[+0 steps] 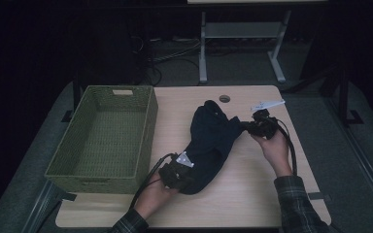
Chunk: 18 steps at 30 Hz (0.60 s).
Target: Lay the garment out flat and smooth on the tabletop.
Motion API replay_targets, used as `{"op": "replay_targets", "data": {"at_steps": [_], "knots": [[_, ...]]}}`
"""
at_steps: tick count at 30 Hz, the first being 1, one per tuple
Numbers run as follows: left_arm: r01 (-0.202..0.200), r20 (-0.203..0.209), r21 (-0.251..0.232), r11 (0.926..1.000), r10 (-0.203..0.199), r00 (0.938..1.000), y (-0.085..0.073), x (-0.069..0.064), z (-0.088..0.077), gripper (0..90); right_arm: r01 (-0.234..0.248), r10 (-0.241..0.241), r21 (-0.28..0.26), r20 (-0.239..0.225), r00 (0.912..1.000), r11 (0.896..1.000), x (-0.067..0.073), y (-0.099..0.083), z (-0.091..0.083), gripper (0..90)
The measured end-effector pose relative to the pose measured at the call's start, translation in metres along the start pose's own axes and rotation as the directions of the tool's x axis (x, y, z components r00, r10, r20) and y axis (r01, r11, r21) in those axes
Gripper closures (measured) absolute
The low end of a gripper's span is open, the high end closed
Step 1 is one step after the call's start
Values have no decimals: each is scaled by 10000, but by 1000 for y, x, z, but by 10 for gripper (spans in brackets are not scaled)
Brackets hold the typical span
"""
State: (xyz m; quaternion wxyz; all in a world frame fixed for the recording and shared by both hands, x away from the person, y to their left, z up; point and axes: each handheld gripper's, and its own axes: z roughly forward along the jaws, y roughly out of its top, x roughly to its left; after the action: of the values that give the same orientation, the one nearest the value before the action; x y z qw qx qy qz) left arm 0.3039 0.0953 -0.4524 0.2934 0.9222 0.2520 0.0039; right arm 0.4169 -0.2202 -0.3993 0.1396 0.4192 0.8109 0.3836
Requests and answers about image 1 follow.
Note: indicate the black table bracket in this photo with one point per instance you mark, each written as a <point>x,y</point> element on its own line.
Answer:
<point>68,196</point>

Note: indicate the black metal stand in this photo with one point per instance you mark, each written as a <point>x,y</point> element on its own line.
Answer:
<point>343,97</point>

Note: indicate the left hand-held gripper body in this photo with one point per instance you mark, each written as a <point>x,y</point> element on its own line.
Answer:
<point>173,176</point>

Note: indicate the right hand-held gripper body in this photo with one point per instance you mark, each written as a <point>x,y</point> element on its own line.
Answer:
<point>265,126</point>

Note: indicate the grey tape strip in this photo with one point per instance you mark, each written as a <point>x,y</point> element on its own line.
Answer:
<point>319,196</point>

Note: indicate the green woven basket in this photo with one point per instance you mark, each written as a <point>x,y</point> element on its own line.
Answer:
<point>110,142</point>

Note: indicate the dark navy printed t-shirt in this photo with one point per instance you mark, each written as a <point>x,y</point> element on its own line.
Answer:
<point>210,142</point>

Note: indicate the grey metal floor rail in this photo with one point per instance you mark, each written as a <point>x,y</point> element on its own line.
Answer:
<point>39,207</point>
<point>362,155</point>

